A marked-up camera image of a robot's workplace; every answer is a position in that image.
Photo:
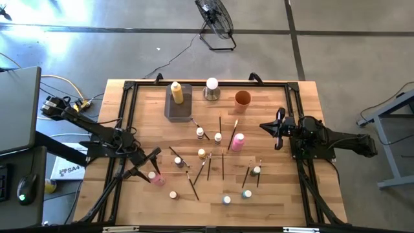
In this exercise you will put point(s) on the black keyboard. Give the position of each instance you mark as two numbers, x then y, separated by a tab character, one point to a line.
3	182

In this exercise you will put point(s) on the black computer mouse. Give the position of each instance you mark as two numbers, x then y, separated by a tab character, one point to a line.
26	187

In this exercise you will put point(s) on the small teal paint bottle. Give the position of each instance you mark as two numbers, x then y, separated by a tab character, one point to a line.
247	194

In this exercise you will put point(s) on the small white paint bottle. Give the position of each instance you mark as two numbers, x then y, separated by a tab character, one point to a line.
218	137
200	132

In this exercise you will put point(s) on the white printed box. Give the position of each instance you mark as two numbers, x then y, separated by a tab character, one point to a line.
68	170

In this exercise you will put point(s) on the black floor fan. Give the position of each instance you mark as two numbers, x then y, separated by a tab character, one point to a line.
215	17

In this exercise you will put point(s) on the small red paint bottle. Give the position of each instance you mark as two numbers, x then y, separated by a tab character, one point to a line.
173	195

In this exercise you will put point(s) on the grey plastic bin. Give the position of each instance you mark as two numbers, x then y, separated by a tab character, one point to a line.
178	113

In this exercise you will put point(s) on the large yellow paint bottle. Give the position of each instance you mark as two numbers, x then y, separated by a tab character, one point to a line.
177	95

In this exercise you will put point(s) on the black frame clamp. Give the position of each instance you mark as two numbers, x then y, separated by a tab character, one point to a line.
158	77
255	77

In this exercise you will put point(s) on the black paintbrush gold ferrule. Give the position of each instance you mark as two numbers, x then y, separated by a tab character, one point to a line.
222	165
220	124
234	129

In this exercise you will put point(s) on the yellow power strip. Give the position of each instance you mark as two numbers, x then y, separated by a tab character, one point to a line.
81	105

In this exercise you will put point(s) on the white bulb brass lamp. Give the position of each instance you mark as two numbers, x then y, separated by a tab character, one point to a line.
211	84

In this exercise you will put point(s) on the black paintbrush silver ferrule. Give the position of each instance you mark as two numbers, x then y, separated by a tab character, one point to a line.
198	174
245	178
193	187
194	122
209	168
173	150
258	181

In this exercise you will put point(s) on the large pink paint bottle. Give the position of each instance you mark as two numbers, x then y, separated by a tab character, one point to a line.
237	144
158	179

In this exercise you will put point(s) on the small green paint bottle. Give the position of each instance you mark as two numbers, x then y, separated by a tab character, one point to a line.
256	170

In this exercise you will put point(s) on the orange cup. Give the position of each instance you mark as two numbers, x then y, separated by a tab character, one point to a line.
242	98

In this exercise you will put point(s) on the small light blue paint bottle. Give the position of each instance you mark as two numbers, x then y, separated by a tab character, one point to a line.
226	200

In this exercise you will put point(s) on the small purple paint bottle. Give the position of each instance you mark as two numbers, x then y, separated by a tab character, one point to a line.
178	160

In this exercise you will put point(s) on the small yellow paint bottle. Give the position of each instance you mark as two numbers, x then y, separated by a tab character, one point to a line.
202	152

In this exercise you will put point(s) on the white metal bracket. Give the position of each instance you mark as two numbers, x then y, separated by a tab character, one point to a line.
300	230
121	229

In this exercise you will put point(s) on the grey side table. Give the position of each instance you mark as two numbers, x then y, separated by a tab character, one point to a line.
388	152

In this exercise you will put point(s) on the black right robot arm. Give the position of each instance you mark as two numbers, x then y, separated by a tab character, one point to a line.
339	139

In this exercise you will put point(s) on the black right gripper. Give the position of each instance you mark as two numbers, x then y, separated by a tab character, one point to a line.
292	127

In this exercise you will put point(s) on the dark desk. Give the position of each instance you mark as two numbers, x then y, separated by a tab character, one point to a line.
32	210

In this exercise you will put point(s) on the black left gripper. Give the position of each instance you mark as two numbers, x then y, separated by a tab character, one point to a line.
139	157

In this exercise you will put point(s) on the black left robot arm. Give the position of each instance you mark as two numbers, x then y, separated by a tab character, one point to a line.
106	136

